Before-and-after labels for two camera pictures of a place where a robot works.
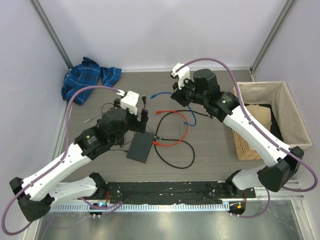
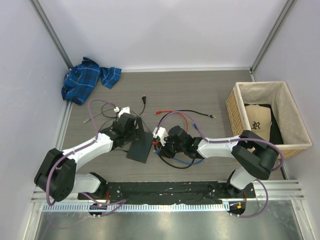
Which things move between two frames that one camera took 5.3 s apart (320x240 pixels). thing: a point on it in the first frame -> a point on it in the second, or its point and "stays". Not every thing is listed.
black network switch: (139, 146) stays
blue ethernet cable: (185, 122) -> (158, 152)
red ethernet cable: (158, 143) stays
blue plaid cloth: (87, 73) stays
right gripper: (178, 94) -> (164, 150)
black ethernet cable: (155, 137) stays
